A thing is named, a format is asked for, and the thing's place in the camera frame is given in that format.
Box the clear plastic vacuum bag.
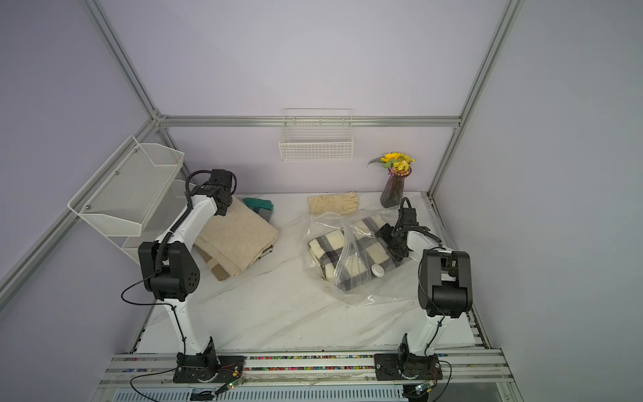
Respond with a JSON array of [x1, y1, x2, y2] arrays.
[[299, 208, 420, 307]]

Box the cream knitted scarf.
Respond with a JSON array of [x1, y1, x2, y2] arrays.
[[194, 197, 279, 276]]

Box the beige brown striped scarf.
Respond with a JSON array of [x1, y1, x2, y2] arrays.
[[196, 246, 273, 281]]

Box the dark grey garment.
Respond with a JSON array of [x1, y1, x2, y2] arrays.
[[255, 208, 273, 222]]

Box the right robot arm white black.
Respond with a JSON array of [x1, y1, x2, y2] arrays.
[[376, 197, 473, 357]]

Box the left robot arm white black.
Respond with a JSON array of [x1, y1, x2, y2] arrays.
[[137, 169, 237, 355]]

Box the white vacuum bag valve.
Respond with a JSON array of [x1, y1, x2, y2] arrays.
[[371, 264, 386, 277]]

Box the cream plaid fringed scarf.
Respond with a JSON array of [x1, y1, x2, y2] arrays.
[[307, 214, 401, 293]]

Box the purple glass vase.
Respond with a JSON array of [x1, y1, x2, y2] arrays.
[[379, 169, 412, 209]]

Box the green work glove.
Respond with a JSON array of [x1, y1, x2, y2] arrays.
[[243, 197, 274, 212]]

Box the beige leather gloves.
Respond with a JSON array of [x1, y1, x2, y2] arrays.
[[307, 192, 360, 215]]

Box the yellow flower bouquet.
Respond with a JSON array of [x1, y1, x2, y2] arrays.
[[368, 152, 415, 176]]

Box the white mesh two-tier shelf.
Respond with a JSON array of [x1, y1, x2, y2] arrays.
[[68, 137, 185, 263]]

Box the white wire wall basket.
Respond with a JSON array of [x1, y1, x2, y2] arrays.
[[279, 108, 354, 162]]

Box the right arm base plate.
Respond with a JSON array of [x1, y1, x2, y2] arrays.
[[373, 353, 443, 381]]

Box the aluminium mounting rail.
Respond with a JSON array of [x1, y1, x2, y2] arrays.
[[99, 348, 515, 388]]

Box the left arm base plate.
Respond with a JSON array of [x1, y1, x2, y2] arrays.
[[172, 353, 246, 384]]

